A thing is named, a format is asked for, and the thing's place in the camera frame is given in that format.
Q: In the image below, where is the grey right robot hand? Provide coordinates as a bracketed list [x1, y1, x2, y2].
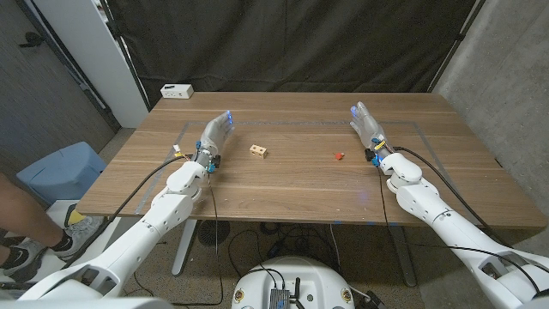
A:
[349, 100, 394, 160]

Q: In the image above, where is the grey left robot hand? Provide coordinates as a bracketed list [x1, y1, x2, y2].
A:
[193, 110, 236, 169]

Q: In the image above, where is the white power strip box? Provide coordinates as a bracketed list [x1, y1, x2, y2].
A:
[160, 83, 195, 100]

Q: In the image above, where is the round black floor fan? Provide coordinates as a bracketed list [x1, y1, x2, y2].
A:
[197, 220, 231, 247]

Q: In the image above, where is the black backdrop curtain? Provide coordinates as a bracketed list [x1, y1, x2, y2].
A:
[105, 0, 488, 106]

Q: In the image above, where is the white table leg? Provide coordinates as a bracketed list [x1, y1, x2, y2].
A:
[171, 219, 199, 277]

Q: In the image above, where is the grey table leg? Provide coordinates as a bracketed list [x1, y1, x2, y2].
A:
[388, 225, 418, 288]

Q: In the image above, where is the white cabinet panel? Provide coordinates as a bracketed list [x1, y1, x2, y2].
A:
[32, 0, 150, 129]

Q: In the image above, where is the blue plastic bin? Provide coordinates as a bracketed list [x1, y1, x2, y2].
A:
[15, 141, 107, 206]

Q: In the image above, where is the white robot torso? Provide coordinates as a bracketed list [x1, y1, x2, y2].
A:
[231, 256, 356, 309]

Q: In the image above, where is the grey sneaker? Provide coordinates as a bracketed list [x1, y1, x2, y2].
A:
[50, 214, 106, 262]

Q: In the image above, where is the grey device on torso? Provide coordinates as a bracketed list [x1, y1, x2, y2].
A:
[268, 288, 292, 309]

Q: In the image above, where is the person's bare leg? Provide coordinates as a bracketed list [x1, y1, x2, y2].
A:
[0, 173, 65, 250]

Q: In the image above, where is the black white sneaker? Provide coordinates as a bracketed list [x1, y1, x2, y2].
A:
[0, 238, 48, 283]

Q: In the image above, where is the thin black right wrist wire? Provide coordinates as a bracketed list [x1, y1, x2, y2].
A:
[376, 166, 542, 295]

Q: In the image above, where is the thin black wrist wire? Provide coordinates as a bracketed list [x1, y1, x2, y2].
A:
[171, 171, 225, 308]
[376, 166, 542, 295]

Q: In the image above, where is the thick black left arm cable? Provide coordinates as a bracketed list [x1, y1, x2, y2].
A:
[59, 154, 190, 270]

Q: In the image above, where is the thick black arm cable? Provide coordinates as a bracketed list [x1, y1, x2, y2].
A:
[392, 146, 514, 250]
[59, 154, 190, 270]

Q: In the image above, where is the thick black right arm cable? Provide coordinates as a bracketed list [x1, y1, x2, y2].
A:
[392, 146, 514, 250]

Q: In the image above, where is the thin black left wrist wire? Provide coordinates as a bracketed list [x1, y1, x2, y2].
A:
[171, 171, 225, 308]

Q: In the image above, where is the black floor cable tangle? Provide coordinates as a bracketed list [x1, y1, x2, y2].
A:
[226, 221, 344, 276]

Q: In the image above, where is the black door handle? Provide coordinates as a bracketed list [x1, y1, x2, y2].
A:
[18, 32, 45, 48]

